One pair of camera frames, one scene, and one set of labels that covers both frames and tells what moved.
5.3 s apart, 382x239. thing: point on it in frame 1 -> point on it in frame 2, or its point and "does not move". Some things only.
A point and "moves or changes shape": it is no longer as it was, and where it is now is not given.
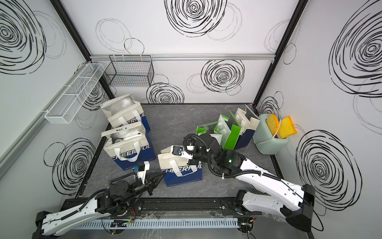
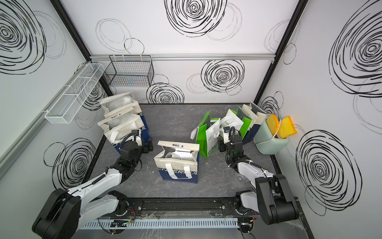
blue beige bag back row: [176, 169] moves or changes shape
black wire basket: [130, 71] does not move
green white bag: [230, 128] moves or changes shape
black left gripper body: [140, 189] -> [145, 149]
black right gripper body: [199, 155] -> [224, 147]
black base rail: [148, 206] does not move
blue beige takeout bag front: [249, 121] moves or changes shape
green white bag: [217, 134] moves or changes shape
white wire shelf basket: [64, 109] does not move
